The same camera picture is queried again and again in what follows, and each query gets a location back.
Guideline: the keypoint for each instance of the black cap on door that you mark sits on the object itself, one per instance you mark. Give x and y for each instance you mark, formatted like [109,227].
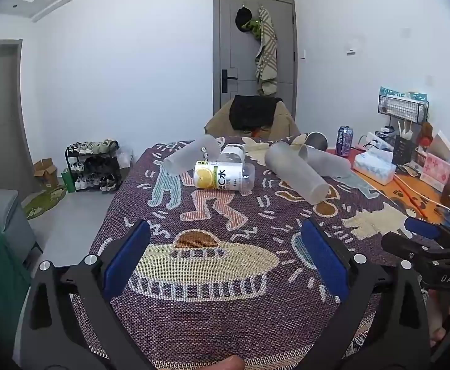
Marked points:
[243,18]

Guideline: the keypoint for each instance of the tan chair with coat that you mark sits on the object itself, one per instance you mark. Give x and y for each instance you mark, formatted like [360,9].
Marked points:
[282,127]

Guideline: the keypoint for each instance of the cardboard box on floor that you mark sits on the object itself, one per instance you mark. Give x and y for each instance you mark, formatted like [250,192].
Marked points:
[45,173]

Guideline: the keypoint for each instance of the small clear plastic bottle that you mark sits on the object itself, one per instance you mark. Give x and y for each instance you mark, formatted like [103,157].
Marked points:
[234,153]

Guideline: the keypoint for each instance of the green bag by rack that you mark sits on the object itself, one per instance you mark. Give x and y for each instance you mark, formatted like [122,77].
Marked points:
[68,181]

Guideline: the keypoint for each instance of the dark paper coffee cup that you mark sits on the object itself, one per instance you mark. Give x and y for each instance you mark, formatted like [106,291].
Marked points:
[317,140]

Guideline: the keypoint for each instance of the yellow label plastic bottle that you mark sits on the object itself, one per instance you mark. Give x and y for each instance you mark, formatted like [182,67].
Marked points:
[224,176]

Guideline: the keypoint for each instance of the frosted HEYTEA plastic cup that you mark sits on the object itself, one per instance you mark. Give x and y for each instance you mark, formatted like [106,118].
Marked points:
[325,164]

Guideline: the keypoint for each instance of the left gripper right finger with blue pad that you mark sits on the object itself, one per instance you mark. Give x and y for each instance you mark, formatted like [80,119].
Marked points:
[381,322]

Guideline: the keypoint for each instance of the green floor mat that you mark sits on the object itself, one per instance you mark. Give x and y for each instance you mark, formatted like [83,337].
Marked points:
[43,202]

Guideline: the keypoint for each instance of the grey interior door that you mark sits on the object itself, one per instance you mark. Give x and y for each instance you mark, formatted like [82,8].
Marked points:
[16,167]

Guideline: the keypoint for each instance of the black mesh pen holder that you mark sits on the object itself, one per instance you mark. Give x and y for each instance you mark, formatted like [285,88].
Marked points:
[402,151]

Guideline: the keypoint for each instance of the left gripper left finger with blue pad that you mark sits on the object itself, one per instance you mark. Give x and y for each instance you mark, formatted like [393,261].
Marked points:
[51,335]

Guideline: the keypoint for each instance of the purple patterned woven tablecloth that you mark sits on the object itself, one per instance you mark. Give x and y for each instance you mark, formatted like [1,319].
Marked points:
[226,273]

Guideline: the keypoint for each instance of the person right hand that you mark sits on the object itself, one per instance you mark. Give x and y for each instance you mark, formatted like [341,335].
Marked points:
[438,309]

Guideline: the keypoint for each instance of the black shoe rack with shoes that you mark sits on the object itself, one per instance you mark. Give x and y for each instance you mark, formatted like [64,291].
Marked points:
[94,165]

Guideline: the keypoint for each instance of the pink floral box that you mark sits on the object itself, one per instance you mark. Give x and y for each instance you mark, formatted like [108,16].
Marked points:
[435,172]

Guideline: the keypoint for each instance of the far left frosted plastic cup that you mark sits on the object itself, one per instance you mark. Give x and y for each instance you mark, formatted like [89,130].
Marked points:
[202,149]

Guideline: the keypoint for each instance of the person left hand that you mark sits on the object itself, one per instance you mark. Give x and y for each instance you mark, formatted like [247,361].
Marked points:
[230,363]

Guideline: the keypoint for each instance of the long frosted plastic cup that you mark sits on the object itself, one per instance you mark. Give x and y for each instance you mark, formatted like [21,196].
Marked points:
[289,163]

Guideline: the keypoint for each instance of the brown plush toy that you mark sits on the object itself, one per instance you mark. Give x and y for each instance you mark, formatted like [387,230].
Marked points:
[425,135]

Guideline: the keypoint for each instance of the black garment on chair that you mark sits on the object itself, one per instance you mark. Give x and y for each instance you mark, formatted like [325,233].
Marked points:
[252,112]

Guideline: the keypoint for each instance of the white power strip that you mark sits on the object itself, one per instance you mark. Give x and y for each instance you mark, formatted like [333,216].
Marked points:
[377,142]

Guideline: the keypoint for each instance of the plaid scarf on door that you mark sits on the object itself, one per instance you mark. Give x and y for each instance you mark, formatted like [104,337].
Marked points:
[267,56]

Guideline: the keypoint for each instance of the grey sofa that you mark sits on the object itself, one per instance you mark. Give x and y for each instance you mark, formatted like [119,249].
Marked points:
[16,229]

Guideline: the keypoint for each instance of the red pencil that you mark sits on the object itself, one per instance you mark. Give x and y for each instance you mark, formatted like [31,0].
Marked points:
[402,184]

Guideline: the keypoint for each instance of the orange cat desk mat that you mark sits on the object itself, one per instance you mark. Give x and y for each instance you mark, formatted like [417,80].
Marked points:
[426,196]

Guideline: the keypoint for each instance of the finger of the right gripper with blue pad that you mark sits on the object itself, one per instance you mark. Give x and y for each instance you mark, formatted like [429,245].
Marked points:
[422,228]

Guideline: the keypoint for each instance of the grey entrance door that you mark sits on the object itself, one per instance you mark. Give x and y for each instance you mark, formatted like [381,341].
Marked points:
[234,52]

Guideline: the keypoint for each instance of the white tissue box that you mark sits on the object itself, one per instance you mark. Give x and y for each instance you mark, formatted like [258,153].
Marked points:
[376,164]

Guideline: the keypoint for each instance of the purple soda can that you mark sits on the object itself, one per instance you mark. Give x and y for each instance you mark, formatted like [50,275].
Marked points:
[344,139]

